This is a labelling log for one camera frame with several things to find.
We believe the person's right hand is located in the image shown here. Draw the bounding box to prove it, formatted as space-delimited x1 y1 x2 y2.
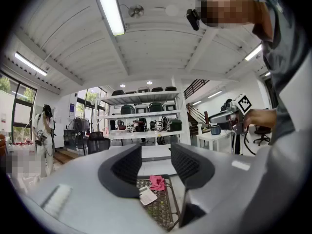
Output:
243 108 269 134

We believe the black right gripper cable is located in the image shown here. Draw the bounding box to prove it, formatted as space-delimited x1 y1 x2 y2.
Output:
240 125 256 156

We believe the row of dark storage cases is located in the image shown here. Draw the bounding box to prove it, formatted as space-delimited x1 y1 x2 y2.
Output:
111 86 183 133

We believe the person's clothed body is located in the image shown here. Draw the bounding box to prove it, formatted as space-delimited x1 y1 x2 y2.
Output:
249 0 312 229

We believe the person's right forearm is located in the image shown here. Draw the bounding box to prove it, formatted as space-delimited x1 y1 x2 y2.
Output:
268 108 278 129

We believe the pink cloth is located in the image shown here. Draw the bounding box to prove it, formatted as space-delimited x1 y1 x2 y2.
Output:
149 175 166 192

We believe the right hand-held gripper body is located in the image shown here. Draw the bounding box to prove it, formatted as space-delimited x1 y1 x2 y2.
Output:
225 93 253 134

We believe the woven rattan glass table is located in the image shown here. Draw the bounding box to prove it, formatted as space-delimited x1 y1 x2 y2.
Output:
136 174 181 232

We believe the wooden step platform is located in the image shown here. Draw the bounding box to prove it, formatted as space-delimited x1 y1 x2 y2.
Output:
53 149 80 165

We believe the black swivel chair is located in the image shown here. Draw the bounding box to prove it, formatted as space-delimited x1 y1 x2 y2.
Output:
253 124 273 146

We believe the white metal shelf rack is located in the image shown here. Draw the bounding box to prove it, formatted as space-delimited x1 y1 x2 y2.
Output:
95 90 190 134

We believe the person's head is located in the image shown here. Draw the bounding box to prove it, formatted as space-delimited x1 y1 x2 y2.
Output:
196 0 273 43

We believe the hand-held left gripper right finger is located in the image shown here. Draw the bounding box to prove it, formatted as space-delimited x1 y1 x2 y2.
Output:
170 142 256 234

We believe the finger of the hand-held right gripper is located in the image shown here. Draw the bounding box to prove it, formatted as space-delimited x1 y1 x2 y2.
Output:
208 110 239 125

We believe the dark-framed window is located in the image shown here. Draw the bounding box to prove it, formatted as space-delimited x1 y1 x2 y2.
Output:
0 71 38 141
76 86 108 131

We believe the ceiling tube light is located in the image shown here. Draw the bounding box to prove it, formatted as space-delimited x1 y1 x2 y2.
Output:
244 44 263 62
14 52 48 77
90 0 126 36

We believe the black standing floor fan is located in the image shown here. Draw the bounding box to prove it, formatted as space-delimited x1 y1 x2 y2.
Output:
67 117 91 156

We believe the white table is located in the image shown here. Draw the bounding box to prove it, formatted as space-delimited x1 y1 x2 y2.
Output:
196 130 234 153

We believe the black head-worn camera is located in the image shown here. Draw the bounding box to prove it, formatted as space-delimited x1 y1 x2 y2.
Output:
186 8 201 31

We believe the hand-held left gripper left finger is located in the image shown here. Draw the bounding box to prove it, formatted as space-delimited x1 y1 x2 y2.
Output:
25 144 169 234

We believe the round metal ceiling fixture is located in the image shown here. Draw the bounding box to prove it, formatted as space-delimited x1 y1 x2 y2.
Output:
128 4 145 19

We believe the staircase with dark railing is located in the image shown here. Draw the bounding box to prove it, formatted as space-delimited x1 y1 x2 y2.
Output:
183 78 210 137

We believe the white calculator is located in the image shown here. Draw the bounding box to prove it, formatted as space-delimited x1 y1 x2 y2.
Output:
138 186 158 206

